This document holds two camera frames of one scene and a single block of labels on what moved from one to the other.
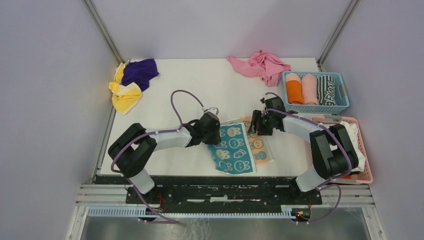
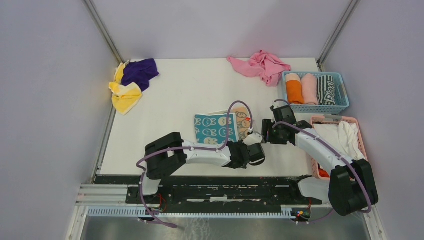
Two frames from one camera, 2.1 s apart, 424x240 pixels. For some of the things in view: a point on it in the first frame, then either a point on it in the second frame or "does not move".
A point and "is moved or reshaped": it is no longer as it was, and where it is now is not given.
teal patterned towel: x=232 y=153 is moved or reshaped
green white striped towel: x=326 y=90 does not move
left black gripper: x=216 y=138 -> x=240 y=143
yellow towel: x=125 y=97 does not move
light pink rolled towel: x=309 y=82 does not move
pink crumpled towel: x=262 y=65 does not move
